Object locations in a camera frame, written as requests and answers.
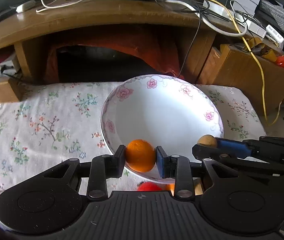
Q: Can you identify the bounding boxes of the brown longan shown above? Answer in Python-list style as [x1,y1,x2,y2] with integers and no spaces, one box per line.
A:
[197,134,217,148]

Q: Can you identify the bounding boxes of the yellow cable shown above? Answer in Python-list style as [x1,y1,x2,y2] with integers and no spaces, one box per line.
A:
[139,0,283,126]

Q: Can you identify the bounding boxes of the white floral bowl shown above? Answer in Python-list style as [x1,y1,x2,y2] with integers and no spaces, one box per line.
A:
[100,74,225,184]

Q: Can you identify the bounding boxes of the wooden shelf left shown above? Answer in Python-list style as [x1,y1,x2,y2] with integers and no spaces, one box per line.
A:
[0,77,23,103]

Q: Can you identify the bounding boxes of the red cherry tomato top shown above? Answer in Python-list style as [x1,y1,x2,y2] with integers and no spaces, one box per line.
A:
[137,182,163,192]

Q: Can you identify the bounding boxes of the cardboard box right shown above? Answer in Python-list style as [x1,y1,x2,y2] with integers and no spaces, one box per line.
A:
[197,44,284,115]

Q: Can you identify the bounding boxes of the white power strip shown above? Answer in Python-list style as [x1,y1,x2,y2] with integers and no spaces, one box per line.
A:
[203,0,267,38]

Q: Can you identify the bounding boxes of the thin grey cable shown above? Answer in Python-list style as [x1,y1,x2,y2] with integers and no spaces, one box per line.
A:
[154,0,203,78]

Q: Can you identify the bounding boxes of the floral tablecloth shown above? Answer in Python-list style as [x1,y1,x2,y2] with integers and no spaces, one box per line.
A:
[0,82,266,194]

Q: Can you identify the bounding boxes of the wooden desk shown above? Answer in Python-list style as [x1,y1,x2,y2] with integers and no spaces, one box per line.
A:
[0,0,233,83]

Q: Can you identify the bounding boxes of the white adapter on desk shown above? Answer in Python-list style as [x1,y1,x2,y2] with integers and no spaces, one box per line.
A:
[16,0,36,14]

